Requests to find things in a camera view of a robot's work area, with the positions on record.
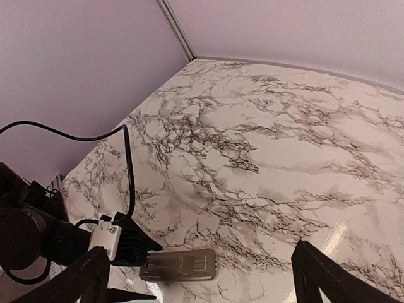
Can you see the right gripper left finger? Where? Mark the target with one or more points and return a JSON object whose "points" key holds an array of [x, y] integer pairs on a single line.
{"points": [[86, 280]]}

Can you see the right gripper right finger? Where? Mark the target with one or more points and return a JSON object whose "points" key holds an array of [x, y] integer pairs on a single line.
{"points": [[315, 274]]}

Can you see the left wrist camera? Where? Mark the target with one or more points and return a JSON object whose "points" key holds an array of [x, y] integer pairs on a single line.
{"points": [[125, 244]]}

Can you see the grey remote control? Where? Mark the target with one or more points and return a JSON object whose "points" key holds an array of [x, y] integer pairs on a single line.
{"points": [[180, 266]]}

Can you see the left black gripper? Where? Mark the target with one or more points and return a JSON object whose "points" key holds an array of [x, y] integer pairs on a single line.
{"points": [[34, 223]]}

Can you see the left aluminium frame post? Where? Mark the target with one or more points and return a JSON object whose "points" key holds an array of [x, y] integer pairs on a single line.
{"points": [[177, 29]]}

